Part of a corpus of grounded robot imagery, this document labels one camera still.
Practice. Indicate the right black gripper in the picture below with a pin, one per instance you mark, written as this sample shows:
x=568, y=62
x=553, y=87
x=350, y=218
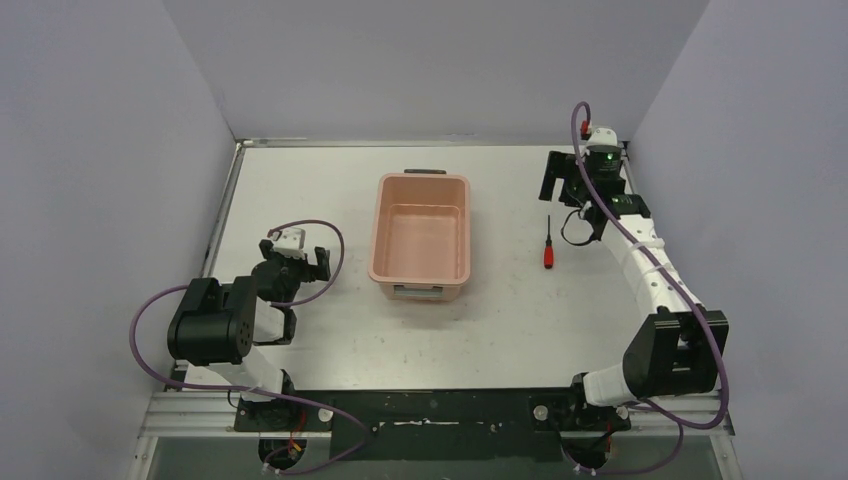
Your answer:
x=561, y=166

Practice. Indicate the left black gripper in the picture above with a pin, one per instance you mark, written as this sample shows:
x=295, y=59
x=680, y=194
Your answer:
x=294, y=263

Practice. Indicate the red black screwdriver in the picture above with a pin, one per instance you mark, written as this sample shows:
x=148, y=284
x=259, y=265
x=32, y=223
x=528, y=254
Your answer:
x=548, y=253

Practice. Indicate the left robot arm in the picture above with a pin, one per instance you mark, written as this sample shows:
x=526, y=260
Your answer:
x=221, y=326

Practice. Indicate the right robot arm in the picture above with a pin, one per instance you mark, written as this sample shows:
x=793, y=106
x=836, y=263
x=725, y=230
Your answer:
x=676, y=349

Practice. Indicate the pink plastic bin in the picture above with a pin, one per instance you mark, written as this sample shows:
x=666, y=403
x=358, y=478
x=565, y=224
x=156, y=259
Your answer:
x=421, y=236

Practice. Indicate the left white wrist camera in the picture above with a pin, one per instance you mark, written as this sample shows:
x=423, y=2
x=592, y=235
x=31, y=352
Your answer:
x=289, y=243

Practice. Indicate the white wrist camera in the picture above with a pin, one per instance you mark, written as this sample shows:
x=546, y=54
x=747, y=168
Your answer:
x=289, y=243
x=602, y=139

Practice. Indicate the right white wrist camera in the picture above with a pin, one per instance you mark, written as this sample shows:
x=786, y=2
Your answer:
x=602, y=139

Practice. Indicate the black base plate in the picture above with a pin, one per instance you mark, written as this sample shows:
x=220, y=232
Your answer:
x=541, y=424

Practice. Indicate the aluminium frame rail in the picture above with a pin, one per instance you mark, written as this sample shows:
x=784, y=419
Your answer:
x=210, y=415

